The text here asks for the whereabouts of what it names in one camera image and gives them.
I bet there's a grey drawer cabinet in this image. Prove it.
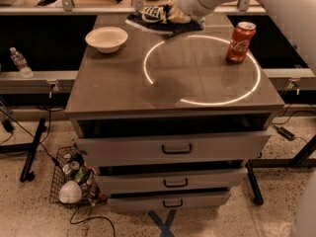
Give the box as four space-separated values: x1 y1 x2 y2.
66 15 283 199

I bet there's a red coca-cola can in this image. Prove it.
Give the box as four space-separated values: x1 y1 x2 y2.
226 22 256 63

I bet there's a white round object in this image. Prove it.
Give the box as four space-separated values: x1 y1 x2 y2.
59 181 82 204

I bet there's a black wire basket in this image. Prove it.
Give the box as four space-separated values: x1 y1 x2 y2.
49 146 100 206

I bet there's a black table leg left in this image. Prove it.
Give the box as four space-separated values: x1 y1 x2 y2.
0 118 45 183

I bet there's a black floor cable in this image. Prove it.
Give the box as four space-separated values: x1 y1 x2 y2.
68 203 117 237

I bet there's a blue chip bag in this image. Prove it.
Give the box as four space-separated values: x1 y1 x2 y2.
125 5 202 37

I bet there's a top grey drawer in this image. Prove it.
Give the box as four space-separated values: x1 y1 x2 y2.
77 131 270 167

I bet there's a clear plastic water bottle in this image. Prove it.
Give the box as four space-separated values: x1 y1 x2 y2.
10 47 33 78

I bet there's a middle grey drawer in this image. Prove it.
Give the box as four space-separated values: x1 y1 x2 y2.
96 168 247 196

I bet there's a grey drawer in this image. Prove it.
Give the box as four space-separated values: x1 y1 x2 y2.
96 168 247 196
108 191 230 212
77 131 270 167

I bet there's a black table leg right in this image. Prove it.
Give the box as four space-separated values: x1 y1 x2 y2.
246 135 316 205

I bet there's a white bowl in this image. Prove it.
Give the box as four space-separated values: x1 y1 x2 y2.
85 27 128 53

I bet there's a bottom grey drawer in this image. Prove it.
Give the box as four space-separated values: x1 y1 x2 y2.
108 191 230 212

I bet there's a black power adapter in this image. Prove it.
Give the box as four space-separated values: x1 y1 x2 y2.
276 127 295 141

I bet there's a black table leg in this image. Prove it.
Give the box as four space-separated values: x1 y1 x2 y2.
0 118 45 183
246 135 316 205

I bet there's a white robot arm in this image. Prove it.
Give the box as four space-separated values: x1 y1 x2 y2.
179 0 316 237

